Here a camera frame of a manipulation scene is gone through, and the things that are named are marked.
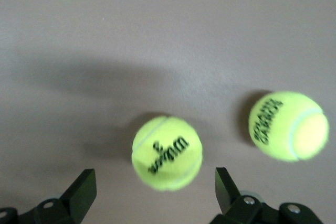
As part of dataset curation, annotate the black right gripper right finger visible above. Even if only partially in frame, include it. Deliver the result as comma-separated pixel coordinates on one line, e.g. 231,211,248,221
209,167,325,224

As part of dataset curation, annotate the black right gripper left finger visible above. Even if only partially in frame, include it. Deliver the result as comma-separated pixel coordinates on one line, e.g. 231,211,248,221
0,168,97,224

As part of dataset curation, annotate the yellow Wilson tennis ball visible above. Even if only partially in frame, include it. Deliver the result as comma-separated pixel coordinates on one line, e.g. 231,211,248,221
131,115,203,191

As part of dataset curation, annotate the yellow Roland Garros tennis ball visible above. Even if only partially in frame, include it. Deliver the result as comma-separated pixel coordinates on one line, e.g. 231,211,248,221
248,90,330,163

